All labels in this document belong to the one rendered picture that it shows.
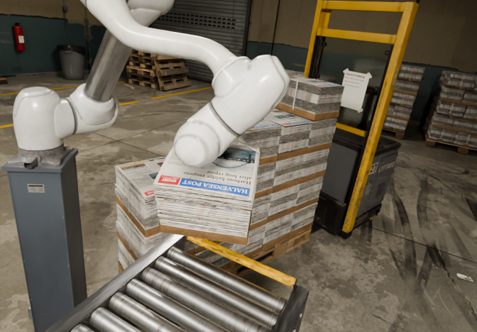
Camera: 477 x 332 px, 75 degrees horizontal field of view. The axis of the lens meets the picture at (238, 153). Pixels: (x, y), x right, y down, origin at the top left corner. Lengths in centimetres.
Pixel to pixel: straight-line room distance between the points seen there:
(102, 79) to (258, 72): 78
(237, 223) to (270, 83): 49
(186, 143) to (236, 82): 16
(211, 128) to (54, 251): 110
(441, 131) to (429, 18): 264
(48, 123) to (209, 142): 84
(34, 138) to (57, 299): 78
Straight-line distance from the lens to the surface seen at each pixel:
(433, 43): 805
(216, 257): 201
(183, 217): 101
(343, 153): 284
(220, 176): 92
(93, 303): 106
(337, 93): 226
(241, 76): 64
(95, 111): 139
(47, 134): 137
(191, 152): 63
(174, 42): 77
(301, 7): 846
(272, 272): 113
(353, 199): 271
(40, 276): 171
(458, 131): 660
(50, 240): 157
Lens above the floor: 156
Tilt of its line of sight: 21 degrees down
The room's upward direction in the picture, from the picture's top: 7 degrees clockwise
